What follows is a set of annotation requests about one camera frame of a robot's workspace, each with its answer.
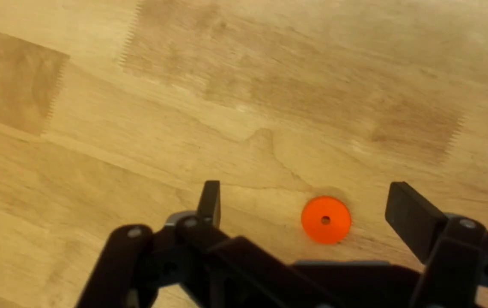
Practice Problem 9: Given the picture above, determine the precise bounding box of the orange disc with hole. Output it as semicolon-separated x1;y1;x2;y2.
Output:
299;194;354;246

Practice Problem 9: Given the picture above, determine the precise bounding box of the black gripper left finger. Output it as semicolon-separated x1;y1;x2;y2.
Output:
75;179;293;308

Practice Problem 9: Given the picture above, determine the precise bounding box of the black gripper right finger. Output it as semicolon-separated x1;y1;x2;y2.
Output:
383;181;488;308

